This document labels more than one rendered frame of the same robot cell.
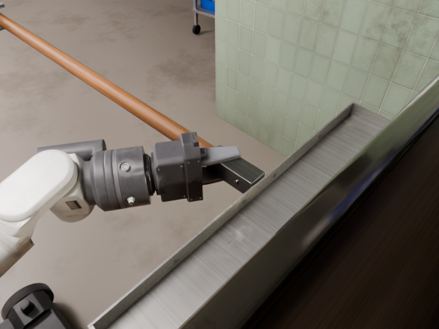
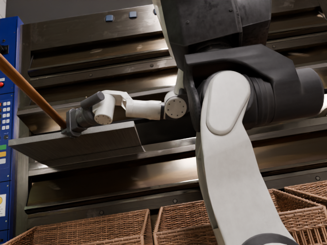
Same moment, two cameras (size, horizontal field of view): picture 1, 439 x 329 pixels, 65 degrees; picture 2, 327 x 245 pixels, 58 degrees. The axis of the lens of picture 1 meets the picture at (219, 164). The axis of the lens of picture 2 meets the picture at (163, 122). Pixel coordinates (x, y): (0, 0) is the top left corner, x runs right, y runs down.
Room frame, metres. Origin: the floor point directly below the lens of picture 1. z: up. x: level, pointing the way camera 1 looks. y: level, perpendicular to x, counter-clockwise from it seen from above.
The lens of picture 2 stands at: (0.88, 1.07, 0.71)
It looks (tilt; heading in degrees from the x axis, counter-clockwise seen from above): 21 degrees up; 225
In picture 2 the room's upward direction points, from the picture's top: 9 degrees counter-clockwise
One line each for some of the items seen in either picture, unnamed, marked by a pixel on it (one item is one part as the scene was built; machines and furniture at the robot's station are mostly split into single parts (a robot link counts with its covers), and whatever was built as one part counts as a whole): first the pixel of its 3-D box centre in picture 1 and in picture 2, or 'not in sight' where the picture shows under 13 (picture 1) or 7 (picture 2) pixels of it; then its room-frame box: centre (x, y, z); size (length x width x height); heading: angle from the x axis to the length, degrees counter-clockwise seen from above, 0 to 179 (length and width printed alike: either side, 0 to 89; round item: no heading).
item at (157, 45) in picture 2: not in sight; (178, 41); (-0.28, 0.13, 1.80); 1.79 x 0.11 x 0.19; 136
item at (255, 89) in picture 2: not in sight; (225, 105); (0.34, 0.73, 0.97); 0.14 x 0.13 x 0.12; 47
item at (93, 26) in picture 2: not in sight; (173, 18); (-0.30, 0.11, 2.00); 1.80 x 0.08 x 0.21; 136
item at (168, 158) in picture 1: (159, 173); (81, 119); (0.36, 0.09, 1.20); 0.12 x 0.10 x 0.13; 102
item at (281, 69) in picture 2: not in sight; (248, 89); (0.30, 0.77, 1.00); 0.28 x 0.13 x 0.18; 137
